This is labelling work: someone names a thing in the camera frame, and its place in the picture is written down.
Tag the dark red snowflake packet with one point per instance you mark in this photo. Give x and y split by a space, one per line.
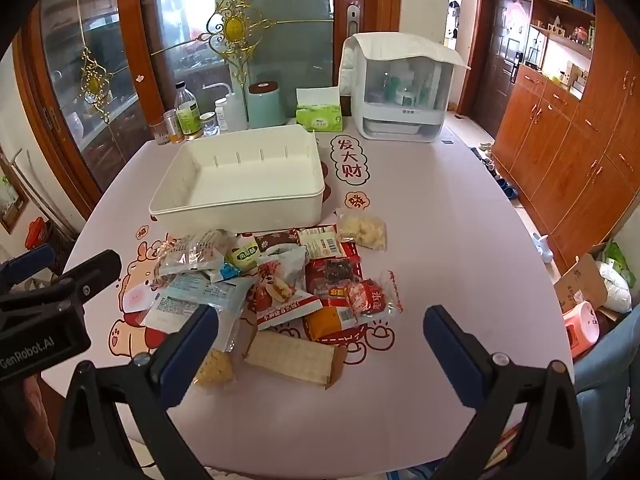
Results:
275 238

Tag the red white bun packet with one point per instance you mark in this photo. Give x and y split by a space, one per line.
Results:
282 292

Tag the clear bottle with green label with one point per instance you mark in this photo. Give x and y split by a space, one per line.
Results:
188 117

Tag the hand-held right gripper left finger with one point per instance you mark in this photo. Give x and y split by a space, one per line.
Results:
192 352

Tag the orange snack packet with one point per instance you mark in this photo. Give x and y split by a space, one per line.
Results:
327 322

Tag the small blue packet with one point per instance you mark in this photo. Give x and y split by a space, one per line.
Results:
227 271

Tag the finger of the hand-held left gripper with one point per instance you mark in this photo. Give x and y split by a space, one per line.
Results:
92 272
27 262

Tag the green tissue box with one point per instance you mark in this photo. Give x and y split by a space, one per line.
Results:
320 117

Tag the white squeeze bottle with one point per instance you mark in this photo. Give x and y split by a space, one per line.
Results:
235 112

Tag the plain red packet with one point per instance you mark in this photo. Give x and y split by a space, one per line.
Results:
349 251

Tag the white plastic storage bin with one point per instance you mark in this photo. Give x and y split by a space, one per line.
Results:
240 210

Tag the blue chair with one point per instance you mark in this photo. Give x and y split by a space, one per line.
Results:
610 390

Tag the large light blue packet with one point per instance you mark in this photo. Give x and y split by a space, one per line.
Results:
200 297

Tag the small green yellow packet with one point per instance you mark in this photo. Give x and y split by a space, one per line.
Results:
245 255

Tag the white watering can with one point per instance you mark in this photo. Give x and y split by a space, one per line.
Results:
542 249

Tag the white plastic bag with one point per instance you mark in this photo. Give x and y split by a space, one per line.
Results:
616 287

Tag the pink plastic stool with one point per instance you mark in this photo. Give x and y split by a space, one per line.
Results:
582 327

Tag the beige cracker packet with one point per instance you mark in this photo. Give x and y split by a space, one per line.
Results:
295 360

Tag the mint green canister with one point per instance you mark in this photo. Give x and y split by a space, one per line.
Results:
266 105

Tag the dark red packet black filling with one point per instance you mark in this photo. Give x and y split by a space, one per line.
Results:
332 275

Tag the white countertop cabinet appliance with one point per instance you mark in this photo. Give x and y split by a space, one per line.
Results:
400 110

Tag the clear packet of pale puffs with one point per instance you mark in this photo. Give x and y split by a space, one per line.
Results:
362 230

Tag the red bag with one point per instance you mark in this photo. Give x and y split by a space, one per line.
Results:
37 234

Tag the beige packet with red label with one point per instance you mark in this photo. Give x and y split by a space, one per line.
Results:
322 241

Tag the dark wooden entrance door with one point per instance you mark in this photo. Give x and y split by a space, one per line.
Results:
500 60

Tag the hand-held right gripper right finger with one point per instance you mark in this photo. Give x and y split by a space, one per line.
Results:
452 357

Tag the cardboard box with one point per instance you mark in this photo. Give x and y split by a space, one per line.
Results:
580 282

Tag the green plastic bag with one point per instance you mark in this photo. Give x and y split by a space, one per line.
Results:
615 257

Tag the small glass jar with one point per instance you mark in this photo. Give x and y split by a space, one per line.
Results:
209 125

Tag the clear packet of brown bread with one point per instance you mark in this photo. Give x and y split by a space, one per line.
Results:
195 255

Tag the row of shoes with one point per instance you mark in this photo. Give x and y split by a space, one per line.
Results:
497 175

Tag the wooden wall cabinet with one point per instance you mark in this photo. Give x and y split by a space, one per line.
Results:
565 150

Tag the pink printed tablecloth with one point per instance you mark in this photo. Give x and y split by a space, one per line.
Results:
450 240

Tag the glass cup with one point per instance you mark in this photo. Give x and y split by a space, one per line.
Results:
159 132

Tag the yellow crispy noodle packet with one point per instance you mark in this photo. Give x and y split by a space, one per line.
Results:
216 371

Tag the glass sliding door gold ornament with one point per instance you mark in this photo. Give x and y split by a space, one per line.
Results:
200 20

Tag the framed picture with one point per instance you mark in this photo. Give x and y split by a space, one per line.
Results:
10 200

